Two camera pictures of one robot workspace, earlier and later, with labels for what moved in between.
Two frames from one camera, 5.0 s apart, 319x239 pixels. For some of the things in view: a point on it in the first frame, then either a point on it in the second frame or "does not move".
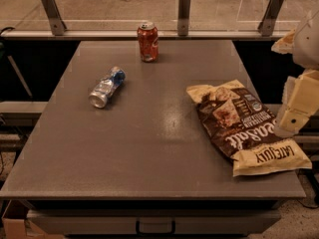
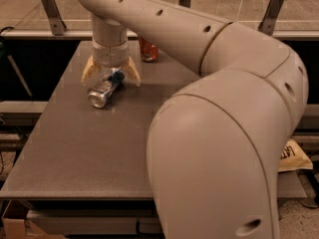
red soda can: [148, 36] does not move
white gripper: [308, 43] → [109, 56]
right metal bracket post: [274, 6] does not move
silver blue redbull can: [107, 87] does not move
